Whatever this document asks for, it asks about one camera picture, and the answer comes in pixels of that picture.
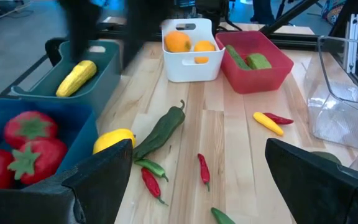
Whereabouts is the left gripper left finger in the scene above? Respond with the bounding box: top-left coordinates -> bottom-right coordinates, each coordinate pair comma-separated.
0,138 -> 134,224

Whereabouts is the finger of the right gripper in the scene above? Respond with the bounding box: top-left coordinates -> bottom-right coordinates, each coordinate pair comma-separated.
123,0 -> 166,68
57,0 -> 102,62

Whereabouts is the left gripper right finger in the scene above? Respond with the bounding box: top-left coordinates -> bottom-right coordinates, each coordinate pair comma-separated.
264,138 -> 358,224

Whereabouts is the orange toy fruit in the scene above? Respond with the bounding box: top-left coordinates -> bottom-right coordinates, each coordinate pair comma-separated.
193,40 -> 217,65
164,30 -> 193,54

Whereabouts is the green toy lime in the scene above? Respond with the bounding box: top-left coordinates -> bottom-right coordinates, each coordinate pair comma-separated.
310,151 -> 343,166

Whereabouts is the yellow toy corn cob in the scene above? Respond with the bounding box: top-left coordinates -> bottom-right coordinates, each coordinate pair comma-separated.
55,59 -> 98,98

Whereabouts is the small yellow chili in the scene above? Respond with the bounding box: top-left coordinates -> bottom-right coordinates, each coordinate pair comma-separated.
252,111 -> 285,137

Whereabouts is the light green toy cucumber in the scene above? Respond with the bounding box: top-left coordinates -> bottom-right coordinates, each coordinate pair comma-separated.
246,52 -> 273,70

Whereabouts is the yellow toy lemon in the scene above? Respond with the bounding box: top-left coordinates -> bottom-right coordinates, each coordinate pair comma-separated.
92,128 -> 137,155

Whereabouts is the small red chili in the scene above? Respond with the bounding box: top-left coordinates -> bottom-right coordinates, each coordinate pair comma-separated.
140,167 -> 169,207
197,152 -> 211,192
263,112 -> 295,126

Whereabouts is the small green chili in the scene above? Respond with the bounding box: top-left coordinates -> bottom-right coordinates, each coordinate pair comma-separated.
210,207 -> 237,224
134,158 -> 170,183

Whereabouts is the dark blue plastic bin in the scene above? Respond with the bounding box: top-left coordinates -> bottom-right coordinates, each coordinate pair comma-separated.
0,98 -> 99,190

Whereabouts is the white plastic basket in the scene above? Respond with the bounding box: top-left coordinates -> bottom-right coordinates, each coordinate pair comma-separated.
160,17 -> 226,83

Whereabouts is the grey-teal plastic basket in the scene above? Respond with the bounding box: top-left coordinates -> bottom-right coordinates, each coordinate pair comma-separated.
10,39 -> 122,118

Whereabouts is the dark green poblano pepper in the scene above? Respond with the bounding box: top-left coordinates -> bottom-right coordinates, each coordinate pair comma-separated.
132,99 -> 187,161

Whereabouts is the person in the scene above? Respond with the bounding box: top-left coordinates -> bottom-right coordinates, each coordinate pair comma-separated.
251,0 -> 277,25

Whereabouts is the pink plastic bin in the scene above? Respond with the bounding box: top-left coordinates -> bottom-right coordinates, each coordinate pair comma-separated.
214,30 -> 295,95

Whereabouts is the silver aluminium post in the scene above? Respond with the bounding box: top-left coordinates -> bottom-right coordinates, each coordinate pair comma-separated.
346,13 -> 358,74

